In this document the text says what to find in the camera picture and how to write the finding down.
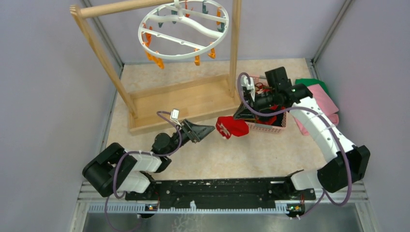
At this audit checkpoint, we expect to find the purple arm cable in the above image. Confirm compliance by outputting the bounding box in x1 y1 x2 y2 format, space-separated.
236 72 353 221
104 111 183 232

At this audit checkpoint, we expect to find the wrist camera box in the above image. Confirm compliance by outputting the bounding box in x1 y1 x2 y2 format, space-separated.
240 75 255 94
170 109 179 120

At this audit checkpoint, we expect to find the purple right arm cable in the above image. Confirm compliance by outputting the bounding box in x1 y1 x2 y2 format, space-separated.
236 72 353 221

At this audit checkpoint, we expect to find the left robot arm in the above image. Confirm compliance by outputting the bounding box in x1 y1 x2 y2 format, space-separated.
82 119 215 200

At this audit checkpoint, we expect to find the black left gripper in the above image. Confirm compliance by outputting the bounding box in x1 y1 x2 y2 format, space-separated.
166 118 215 156

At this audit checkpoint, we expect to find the white round clip hanger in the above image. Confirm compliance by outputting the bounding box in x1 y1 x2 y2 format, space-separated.
137 0 230 69

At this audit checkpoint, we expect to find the red santa sock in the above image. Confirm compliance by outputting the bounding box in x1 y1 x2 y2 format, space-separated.
216 116 249 140

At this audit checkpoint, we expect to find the pink cloth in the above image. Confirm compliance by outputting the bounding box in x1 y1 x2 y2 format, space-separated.
307 84 339 126

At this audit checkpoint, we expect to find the pink perforated plastic basket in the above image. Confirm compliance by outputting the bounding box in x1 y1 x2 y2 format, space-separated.
245 75 287 134

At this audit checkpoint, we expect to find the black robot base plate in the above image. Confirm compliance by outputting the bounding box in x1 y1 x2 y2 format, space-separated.
125 176 316 209

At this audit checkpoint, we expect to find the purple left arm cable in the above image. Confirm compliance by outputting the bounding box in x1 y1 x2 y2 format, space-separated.
104 111 183 232

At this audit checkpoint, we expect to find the wooden hanger rack frame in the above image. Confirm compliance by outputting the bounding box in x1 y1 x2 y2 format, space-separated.
70 0 242 134

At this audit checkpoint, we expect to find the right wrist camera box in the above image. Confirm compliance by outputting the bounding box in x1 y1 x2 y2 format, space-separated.
240 75 255 94

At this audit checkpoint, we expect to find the white toothed cable rail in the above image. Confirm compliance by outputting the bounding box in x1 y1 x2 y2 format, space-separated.
87 202 289 214

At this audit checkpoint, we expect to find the green cloth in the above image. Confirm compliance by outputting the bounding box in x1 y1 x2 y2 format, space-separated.
295 78 330 96

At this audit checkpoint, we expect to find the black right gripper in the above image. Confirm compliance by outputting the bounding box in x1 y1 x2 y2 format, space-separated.
233 89 278 120

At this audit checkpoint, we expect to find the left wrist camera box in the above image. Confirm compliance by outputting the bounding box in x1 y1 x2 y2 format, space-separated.
170 109 179 120

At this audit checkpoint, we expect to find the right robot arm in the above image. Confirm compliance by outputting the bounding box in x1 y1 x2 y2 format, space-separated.
234 67 370 199

